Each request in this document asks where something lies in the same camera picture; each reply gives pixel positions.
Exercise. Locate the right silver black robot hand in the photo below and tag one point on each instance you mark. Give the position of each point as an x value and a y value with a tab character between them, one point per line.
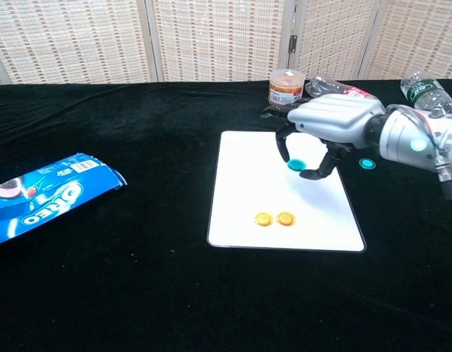
335	117

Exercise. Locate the woven bamboo screen panel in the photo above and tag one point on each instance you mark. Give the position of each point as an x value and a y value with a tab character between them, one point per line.
72	40
416	40
332	40
218	40

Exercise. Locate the blue Oreo cookie box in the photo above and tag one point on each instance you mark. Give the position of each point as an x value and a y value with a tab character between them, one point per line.
46	198

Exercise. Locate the orange disc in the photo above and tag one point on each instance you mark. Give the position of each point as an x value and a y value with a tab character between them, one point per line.
264	219
286	218

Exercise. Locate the teal disc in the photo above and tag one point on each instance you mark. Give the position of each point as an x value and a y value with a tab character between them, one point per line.
296	164
367	163

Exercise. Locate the black screen hinge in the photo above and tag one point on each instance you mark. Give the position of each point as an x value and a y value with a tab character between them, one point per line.
293	44

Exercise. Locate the green label water bottle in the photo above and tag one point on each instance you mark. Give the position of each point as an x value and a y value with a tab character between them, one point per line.
427	93

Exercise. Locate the empty red label cola bottle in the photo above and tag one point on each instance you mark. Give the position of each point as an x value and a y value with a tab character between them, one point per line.
328	87

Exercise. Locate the black velvet tablecloth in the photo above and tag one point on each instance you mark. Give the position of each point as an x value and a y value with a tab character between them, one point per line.
137	286

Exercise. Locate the clear plastic snack jar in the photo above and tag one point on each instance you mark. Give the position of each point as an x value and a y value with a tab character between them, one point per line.
284	89

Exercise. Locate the white rectangular board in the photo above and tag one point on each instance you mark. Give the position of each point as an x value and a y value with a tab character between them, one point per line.
247	183

